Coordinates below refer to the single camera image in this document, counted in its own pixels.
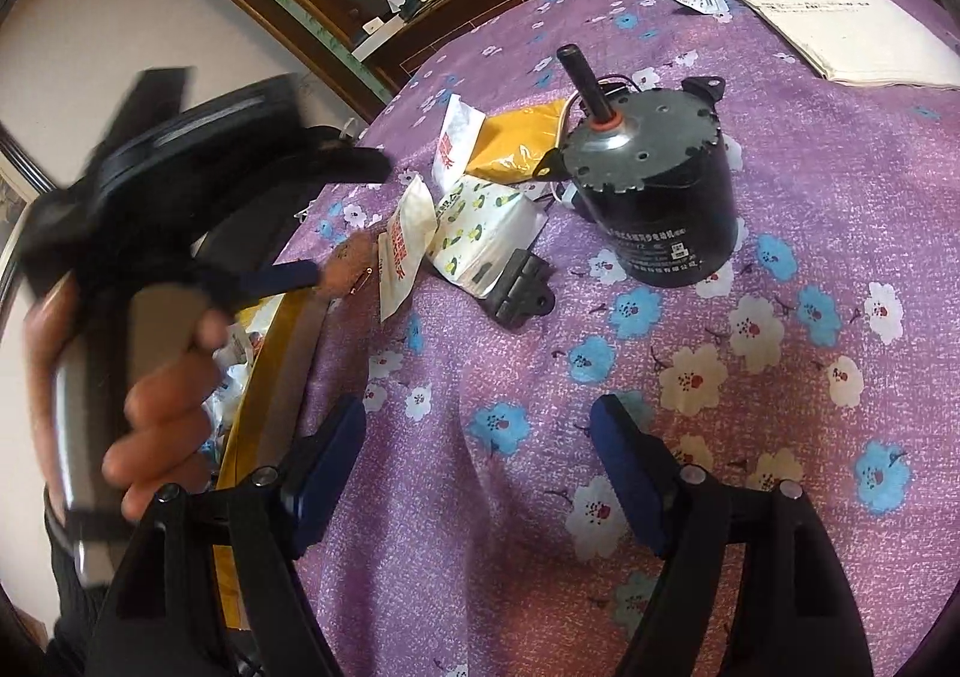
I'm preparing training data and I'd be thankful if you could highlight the white green-pattern packet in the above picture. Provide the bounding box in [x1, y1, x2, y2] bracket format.
[427, 176, 547, 298]

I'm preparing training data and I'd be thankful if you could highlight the white red-text snack packet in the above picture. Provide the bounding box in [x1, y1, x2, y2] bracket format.
[431, 94, 487, 194]

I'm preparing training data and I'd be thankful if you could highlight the yellow snack packet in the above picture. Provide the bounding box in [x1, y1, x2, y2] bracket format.
[466, 98, 568, 184]

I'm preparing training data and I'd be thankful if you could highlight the person's left hand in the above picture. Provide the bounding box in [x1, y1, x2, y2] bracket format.
[19, 274, 236, 525]

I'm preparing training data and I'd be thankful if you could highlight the purple floral tablecloth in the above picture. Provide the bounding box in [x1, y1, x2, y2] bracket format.
[285, 0, 958, 675]

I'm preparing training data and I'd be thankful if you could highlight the black plastic clip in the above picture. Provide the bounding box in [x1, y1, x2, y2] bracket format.
[480, 248, 555, 331]

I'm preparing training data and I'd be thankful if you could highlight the black electric motor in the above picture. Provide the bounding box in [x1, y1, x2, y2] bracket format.
[534, 44, 737, 289]

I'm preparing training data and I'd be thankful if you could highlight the white paper booklet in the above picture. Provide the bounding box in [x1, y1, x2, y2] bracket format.
[741, 0, 958, 89]

